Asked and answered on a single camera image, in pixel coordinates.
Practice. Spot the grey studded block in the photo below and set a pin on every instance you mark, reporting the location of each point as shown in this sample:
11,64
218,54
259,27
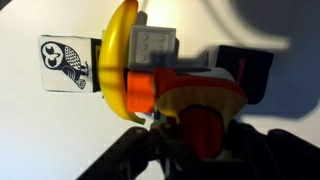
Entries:
150,43

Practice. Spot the small beige block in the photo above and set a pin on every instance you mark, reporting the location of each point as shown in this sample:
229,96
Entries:
142,18

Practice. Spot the red yellow round toy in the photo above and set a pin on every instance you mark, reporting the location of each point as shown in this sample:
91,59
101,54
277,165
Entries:
196,100

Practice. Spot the white owl print cube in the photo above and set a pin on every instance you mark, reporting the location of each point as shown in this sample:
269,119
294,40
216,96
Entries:
63,63

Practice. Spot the yellow toy banana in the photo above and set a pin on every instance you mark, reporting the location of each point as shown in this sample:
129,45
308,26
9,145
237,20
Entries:
115,56

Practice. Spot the small orange block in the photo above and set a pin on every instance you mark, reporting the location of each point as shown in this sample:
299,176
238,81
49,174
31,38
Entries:
140,91

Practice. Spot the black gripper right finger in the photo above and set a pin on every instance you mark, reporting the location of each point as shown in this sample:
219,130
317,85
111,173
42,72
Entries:
238,126

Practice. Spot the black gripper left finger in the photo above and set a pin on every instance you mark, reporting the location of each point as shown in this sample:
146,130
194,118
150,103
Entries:
163,131

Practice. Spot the black number one cube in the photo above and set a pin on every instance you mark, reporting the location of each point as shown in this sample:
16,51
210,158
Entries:
246,73

